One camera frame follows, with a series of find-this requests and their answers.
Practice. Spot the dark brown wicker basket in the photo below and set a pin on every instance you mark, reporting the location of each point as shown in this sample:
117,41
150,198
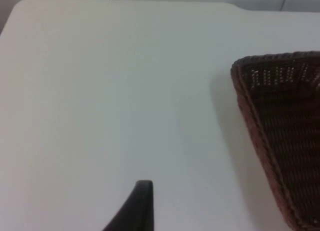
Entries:
287,131

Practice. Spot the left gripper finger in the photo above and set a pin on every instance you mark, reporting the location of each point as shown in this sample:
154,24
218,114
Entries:
140,211

